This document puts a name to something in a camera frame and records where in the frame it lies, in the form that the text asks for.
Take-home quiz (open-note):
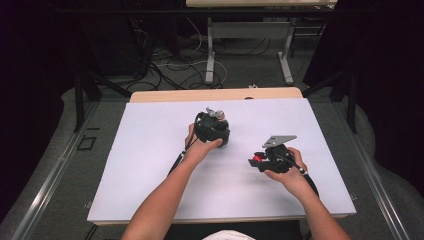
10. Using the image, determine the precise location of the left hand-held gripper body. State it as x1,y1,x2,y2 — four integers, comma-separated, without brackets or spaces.
193,107,231,148

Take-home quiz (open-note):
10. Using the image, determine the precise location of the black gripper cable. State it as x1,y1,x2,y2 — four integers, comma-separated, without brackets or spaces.
275,153,320,198
167,132,198,177

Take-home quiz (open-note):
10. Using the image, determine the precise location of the person's right hand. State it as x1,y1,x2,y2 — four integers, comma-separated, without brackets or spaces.
265,147,313,200

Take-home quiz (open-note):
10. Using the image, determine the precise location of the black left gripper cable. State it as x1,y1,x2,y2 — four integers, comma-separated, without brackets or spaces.
167,132,198,177

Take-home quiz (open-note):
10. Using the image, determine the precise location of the black metal stand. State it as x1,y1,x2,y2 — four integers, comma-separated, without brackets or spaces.
73,64,133,133
301,64,358,135

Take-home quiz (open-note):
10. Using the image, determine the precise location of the metal floor rail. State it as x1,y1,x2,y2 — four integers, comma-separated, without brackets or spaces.
331,101,412,240
11,101,101,240

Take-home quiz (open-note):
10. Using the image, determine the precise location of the white-legged desk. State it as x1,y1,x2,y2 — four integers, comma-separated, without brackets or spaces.
185,0,338,86

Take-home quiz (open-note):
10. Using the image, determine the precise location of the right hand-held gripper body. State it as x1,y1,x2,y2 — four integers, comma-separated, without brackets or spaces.
261,134,298,175

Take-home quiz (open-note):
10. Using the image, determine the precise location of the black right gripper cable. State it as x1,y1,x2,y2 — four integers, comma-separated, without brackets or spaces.
275,153,320,198

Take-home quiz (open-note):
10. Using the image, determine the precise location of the tangle of floor cables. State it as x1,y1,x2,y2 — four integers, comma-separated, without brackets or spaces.
128,16,272,92

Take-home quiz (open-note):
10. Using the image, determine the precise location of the wooden table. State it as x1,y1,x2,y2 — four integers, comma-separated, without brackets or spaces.
86,87,348,226

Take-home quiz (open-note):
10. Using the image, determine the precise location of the white table mat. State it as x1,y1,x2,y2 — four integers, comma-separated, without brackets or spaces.
86,97,357,225

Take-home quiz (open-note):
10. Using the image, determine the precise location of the person's left hand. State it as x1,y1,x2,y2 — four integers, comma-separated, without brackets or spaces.
184,123,224,165

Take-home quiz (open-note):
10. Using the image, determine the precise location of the person's white clothing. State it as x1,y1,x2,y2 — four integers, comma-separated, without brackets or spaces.
201,229,258,240

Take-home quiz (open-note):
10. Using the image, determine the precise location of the black horizontal bar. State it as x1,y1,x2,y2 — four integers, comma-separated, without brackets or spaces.
54,7,338,15

